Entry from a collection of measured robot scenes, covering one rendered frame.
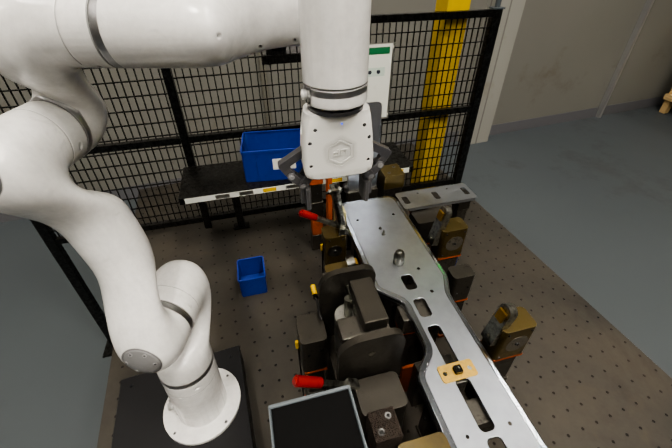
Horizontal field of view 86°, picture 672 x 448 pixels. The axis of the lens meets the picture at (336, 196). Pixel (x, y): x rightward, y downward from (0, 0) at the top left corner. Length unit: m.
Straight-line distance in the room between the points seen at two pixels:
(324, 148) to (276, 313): 0.94
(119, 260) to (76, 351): 1.81
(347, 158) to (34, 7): 0.39
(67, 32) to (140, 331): 0.47
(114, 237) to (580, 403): 1.26
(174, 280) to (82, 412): 1.51
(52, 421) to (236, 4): 2.09
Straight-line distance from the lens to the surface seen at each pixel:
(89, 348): 2.46
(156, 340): 0.75
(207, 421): 1.08
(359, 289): 0.78
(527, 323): 1.01
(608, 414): 1.40
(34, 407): 2.40
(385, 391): 0.79
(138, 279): 0.72
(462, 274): 1.13
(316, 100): 0.46
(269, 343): 1.30
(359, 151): 0.51
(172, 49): 0.47
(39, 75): 0.58
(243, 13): 0.51
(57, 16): 0.53
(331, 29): 0.43
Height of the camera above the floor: 1.79
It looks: 36 degrees down
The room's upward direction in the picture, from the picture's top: straight up
